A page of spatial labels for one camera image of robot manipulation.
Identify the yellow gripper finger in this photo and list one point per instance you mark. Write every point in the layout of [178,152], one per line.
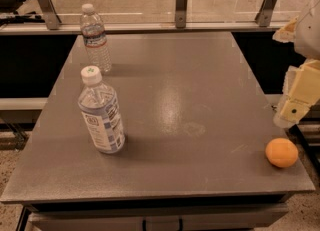
[301,91]
[286,33]

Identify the white rounded gripper body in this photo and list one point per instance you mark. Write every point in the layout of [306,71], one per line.
[309,35]

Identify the blue label plastic bottle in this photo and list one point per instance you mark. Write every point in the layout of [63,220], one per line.
[99,106]

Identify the clear plastic water bottle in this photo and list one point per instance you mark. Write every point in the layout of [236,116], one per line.
[94,37]

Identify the orange fruit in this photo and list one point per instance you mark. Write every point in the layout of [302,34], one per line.
[281,152]

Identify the grey drawer under table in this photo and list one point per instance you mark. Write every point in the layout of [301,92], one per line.
[216,218]

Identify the right metal bracket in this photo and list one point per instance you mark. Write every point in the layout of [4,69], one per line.
[264,15]

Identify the metal bracket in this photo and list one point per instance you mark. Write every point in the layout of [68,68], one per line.
[264,15]
[50,16]
[180,13]

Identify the metal rail behind table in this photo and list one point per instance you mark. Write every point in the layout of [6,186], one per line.
[137,28]

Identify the middle metal bracket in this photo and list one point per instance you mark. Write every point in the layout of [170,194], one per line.
[180,13]

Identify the left metal bracket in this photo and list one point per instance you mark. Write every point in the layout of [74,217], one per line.
[50,16]

